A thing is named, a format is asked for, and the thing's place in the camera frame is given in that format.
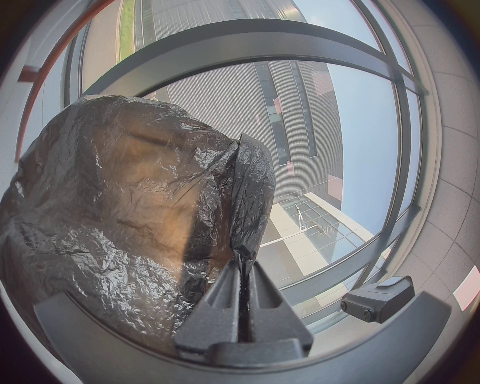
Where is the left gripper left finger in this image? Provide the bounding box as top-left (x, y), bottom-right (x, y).
top-left (173, 258), bottom-right (241, 353)

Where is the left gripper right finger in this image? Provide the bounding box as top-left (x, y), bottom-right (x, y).
top-left (240, 259), bottom-right (314, 357)

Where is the black plastic bag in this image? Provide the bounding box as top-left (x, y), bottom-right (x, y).
top-left (0, 94), bottom-right (277, 355)

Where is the white cushioned wooden chair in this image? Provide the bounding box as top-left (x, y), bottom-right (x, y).
top-left (15, 0), bottom-right (124, 164)

